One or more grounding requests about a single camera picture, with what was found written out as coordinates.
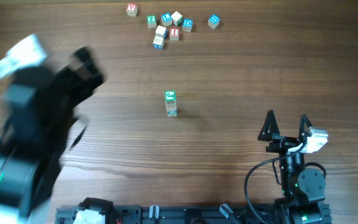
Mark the red I letter block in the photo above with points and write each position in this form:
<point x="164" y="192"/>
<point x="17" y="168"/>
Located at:
<point x="174" y="34"/>

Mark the white blue-sided block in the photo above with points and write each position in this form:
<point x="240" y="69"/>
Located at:
<point x="161" y="31"/>

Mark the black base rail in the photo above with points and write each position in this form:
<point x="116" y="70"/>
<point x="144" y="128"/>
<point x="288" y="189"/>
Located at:
<point x="136" y="214"/>

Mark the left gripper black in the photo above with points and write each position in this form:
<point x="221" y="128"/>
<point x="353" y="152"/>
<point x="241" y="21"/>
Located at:
<point x="76" y="73"/>

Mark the white green-sided block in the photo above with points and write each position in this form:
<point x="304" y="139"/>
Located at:
<point x="177" y="18"/>

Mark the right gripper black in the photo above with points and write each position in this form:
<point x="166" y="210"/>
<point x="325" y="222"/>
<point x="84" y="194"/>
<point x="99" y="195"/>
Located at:
<point x="282" y="144"/>

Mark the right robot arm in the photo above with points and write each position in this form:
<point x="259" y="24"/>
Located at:
<point x="302" y="183"/>

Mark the blue block far right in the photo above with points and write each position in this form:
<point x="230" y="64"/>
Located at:
<point x="213" y="21"/>

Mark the white block blue X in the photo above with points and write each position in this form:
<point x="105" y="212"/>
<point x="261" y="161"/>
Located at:
<point x="158" y="42"/>

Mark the green J letter block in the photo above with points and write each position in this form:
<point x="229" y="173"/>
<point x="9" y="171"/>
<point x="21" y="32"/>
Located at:
<point x="170" y="95"/>

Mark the blue L letter block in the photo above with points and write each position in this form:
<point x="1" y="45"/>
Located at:
<point x="166" y="19"/>

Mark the green Z letter block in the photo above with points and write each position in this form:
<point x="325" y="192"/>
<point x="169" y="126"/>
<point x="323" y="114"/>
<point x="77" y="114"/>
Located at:
<point x="151" y="21"/>

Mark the red Y letter block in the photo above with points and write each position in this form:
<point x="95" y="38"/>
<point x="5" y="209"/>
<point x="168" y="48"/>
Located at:
<point x="132" y="9"/>

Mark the white picture block blue side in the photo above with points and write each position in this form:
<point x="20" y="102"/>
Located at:
<point x="171" y="111"/>

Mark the yellow wooden block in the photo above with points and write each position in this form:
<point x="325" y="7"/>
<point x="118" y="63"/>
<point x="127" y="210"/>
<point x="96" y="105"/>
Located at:
<point x="171" y="103"/>

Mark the red A letter block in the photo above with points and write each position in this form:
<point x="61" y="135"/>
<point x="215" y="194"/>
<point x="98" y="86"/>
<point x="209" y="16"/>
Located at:
<point x="171" y="107"/>

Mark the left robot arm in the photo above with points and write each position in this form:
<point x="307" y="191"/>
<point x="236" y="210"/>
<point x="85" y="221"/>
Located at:
<point x="29" y="167"/>

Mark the blue D letter block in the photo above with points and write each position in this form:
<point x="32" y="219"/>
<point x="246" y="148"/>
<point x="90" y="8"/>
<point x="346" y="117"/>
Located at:
<point x="187" y="25"/>

